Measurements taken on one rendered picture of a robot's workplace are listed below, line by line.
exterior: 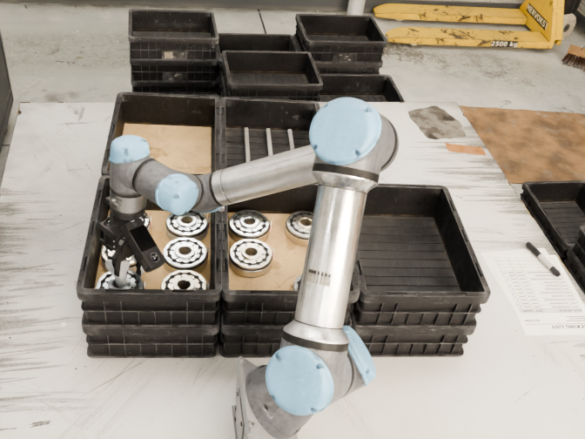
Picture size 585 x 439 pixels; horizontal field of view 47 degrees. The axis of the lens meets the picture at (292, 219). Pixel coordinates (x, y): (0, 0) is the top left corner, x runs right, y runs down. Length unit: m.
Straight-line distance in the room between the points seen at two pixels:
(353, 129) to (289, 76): 2.02
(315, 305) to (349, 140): 0.28
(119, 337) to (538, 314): 1.08
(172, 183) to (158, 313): 0.33
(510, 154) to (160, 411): 2.75
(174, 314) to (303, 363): 0.45
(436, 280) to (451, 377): 0.23
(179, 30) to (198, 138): 1.45
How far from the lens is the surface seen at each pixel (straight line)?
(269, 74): 3.10
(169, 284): 1.53
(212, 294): 1.42
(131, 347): 1.58
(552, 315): 1.92
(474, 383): 1.69
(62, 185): 2.08
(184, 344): 1.55
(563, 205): 3.12
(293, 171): 1.30
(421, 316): 1.57
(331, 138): 1.11
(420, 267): 1.71
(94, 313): 1.50
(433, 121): 2.53
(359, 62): 3.32
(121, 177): 1.35
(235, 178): 1.35
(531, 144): 3.99
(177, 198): 1.28
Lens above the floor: 1.98
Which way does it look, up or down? 41 degrees down
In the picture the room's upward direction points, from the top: 8 degrees clockwise
